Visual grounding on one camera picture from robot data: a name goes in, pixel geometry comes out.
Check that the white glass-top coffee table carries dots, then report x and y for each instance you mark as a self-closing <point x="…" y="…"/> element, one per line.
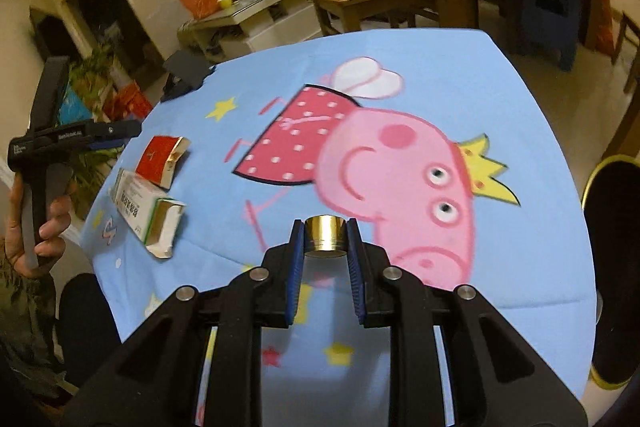
<point x="260" y="2"/>

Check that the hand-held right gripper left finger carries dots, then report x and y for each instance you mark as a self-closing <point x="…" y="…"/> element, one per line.
<point x="296" y="277"/>

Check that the green and white medicine box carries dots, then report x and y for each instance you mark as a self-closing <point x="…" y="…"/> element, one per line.
<point x="135" y="202"/>

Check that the person's left forearm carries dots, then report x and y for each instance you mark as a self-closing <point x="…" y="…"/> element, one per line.
<point x="25" y="332"/>

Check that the long-leaf green plant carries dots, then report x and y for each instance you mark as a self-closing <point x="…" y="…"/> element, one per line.
<point x="95" y="177"/>

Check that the stack of gift boxes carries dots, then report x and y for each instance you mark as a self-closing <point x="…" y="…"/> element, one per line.
<point x="127" y="102"/>

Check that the green pothos plant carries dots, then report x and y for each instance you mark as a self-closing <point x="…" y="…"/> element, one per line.
<point x="95" y="67"/>

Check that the gold metal cap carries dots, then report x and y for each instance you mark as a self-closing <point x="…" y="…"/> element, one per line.
<point x="325" y="234"/>

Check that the person's dark trouser leg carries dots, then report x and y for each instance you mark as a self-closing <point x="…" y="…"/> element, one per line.
<point x="87" y="332"/>

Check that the black television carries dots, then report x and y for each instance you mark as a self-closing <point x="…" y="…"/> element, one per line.
<point x="47" y="32"/>

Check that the person's left hand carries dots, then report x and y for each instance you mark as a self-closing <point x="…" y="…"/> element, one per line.
<point x="15" y="237"/>

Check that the blue plastic stool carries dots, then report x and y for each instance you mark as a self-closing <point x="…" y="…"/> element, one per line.
<point x="550" y="7"/>

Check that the black round stool gold rim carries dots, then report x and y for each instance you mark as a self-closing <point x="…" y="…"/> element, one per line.
<point x="615" y="257"/>

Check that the red cigarette box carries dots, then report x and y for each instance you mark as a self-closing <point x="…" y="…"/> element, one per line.
<point x="157" y="157"/>

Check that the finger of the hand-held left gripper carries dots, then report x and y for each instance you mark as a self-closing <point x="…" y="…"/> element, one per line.
<point x="117" y="130"/>

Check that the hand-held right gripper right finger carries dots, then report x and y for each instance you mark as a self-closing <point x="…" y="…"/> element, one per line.
<point x="357" y="282"/>

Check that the blue cartoon printed tablecloth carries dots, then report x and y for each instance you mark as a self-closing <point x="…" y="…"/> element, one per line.
<point x="450" y="82"/>

